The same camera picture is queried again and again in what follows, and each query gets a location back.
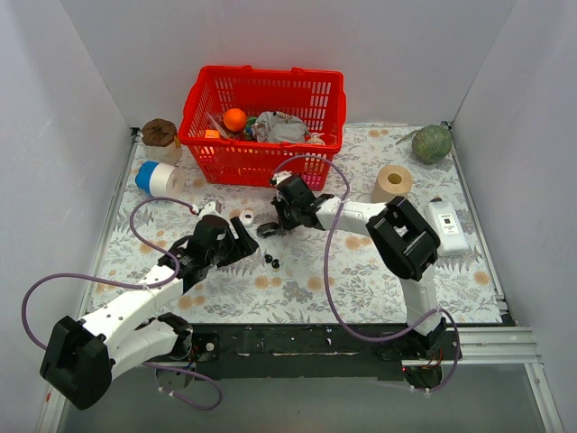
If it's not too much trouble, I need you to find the black earbud charging case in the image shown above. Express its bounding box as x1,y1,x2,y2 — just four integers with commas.
256,222,281,238

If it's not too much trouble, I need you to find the white earbud charging case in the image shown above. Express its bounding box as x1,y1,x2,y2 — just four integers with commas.
239,209,254,227

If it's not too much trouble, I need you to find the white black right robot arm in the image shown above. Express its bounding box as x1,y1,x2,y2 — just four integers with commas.
270,171,446,359

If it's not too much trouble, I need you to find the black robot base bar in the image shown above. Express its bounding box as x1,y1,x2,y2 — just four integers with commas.
139,322,445,382

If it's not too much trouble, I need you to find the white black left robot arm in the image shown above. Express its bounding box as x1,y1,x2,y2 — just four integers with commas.
40,215,259,410

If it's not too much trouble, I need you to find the cream plush toy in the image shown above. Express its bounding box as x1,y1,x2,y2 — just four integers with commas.
307,133,325,145

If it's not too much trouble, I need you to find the floral patterned table mat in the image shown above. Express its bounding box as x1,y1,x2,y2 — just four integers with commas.
87,124,501,324

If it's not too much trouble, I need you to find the crumpled silver foil bag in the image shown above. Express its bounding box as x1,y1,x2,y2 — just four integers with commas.
252,111,310,143

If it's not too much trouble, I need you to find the red plastic shopping basket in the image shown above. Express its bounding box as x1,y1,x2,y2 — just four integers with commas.
178,66,346,190

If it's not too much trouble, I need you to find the beige tape roll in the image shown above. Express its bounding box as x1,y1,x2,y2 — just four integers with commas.
371,165,413,203

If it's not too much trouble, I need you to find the blue white tape roll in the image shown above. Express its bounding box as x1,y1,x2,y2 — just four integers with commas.
135,161,185,198

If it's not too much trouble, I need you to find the orange fruit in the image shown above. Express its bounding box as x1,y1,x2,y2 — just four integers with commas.
223,108,247,132

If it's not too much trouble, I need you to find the small orange box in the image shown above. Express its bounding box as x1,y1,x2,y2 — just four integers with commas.
204,130,220,139

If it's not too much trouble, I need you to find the white plastic bottle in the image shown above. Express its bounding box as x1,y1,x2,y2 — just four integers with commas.
425,198,469,257

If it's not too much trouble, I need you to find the green melon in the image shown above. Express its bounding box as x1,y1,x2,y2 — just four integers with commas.
397,124,453,164

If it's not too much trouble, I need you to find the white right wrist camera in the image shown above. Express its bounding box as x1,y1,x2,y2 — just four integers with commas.
270,170,293,188

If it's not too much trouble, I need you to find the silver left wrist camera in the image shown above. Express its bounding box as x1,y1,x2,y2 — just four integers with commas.
198,201,222,219

